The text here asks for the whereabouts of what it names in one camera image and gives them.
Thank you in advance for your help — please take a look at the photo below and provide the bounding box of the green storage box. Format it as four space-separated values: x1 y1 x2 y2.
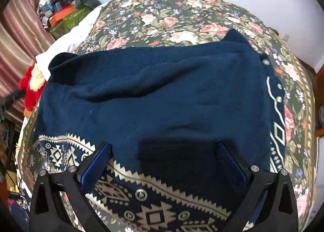
49 4 98 40

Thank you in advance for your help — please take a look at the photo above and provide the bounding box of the striped curtain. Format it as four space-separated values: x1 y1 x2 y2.
0 0 56 122

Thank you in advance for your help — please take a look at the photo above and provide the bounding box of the wooden furniture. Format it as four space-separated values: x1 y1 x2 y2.
312 64 324 137

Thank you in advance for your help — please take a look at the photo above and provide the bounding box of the red plush toy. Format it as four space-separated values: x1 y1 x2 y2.
19 63 48 111

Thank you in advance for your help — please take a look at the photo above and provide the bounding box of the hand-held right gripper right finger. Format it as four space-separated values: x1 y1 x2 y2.
216 142 299 232

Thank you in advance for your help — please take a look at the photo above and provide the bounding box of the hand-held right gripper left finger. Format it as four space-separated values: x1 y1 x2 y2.
29 142 112 232

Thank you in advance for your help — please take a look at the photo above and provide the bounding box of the navy patterned garment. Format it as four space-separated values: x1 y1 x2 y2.
29 29 287 232

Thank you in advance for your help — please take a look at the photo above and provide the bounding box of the dark floral blanket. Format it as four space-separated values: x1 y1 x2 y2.
15 0 317 232

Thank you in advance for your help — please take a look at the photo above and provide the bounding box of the orange box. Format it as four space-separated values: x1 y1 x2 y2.
49 5 77 27

